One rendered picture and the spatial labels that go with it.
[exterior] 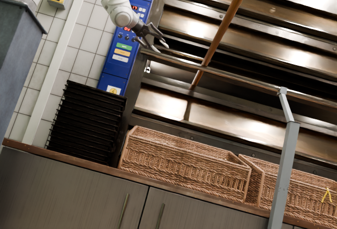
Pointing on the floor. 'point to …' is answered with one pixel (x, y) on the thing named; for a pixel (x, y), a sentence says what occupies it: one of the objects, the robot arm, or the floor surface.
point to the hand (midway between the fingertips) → (160, 47)
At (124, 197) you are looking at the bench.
